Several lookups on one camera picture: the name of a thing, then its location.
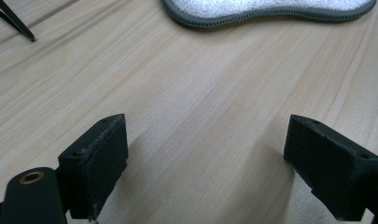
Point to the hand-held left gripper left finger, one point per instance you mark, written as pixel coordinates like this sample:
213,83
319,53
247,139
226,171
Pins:
93,168

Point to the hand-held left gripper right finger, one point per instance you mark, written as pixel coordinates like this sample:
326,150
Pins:
326,165

